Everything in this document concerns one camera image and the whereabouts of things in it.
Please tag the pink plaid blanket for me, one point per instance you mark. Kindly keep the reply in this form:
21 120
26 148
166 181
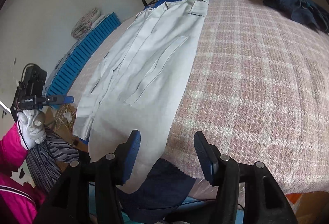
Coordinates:
257 85

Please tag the floral patterned cloth bundle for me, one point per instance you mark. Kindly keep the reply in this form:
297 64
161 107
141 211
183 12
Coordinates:
87 22

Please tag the person's left hand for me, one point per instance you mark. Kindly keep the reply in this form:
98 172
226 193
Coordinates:
32 128

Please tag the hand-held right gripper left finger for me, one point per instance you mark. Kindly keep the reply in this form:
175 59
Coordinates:
132 157

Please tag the navy blue folded garment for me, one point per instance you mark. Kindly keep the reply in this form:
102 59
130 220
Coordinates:
290 5

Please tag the person's left forearm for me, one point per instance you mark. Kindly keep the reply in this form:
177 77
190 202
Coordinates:
11 146

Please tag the grey white blue jacket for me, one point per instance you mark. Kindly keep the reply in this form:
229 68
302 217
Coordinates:
144 72

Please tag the blue ribbed mat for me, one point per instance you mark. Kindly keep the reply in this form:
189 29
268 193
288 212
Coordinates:
84 51

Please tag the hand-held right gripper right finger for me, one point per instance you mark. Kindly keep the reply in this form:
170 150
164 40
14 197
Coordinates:
205 157

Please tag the brown cardboard sheet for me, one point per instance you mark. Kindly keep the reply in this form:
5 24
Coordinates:
64 136

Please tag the black white striped cloth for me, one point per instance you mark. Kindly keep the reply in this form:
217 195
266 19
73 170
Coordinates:
48 159

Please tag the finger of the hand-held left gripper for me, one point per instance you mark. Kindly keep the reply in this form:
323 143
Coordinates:
57 100

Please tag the person's pink jacket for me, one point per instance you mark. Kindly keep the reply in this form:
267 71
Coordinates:
18 203

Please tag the dark navy padded jacket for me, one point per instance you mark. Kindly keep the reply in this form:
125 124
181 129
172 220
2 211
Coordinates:
164 180

